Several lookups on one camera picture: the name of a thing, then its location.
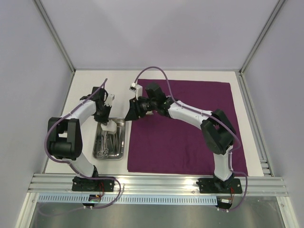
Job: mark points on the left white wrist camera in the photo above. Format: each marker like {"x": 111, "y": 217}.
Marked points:
{"x": 109, "y": 100}

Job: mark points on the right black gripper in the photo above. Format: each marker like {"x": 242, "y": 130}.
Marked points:
{"x": 136, "y": 108}

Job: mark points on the right aluminium frame post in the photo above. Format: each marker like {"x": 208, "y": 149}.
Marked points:
{"x": 262, "y": 34}

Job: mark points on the purple surgical drape cloth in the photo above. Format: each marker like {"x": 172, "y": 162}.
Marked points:
{"x": 162, "y": 145}

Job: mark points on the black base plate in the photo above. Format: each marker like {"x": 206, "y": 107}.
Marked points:
{"x": 87, "y": 185}
{"x": 214, "y": 186}

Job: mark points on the stainless steel instrument tray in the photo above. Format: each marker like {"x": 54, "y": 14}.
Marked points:
{"x": 112, "y": 154}

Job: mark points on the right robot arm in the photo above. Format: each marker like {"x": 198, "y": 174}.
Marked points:
{"x": 217, "y": 130}

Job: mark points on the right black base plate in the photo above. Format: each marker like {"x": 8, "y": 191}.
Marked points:
{"x": 214, "y": 186}

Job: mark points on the aluminium frame post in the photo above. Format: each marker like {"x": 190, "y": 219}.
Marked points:
{"x": 51, "y": 28}
{"x": 262, "y": 34}

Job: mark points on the steel tweezers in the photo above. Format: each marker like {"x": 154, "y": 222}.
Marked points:
{"x": 115, "y": 142}
{"x": 122, "y": 136}
{"x": 118, "y": 140}

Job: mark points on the left aluminium frame post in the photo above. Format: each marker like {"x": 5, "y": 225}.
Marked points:
{"x": 51, "y": 28}

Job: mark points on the aluminium mounting rail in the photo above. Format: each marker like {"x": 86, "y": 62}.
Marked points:
{"x": 156, "y": 185}

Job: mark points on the plain steel surgical scissors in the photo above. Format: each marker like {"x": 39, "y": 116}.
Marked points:
{"x": 103, "y": 151}

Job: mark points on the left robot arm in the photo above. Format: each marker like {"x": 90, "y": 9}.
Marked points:
{"x": 63, "y": 142}

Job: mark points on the white slotted cable duct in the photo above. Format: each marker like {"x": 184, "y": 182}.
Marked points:
{"x": 128, "y": 199}

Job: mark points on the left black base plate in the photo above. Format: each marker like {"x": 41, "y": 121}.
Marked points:
{"x": 87, "y": 185}

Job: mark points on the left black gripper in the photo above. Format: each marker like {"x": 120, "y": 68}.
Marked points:
{"x": 104, "y": 119}

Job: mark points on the white gauze pad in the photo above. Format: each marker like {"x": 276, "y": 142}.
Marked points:
{"x": 110, "y": 127}

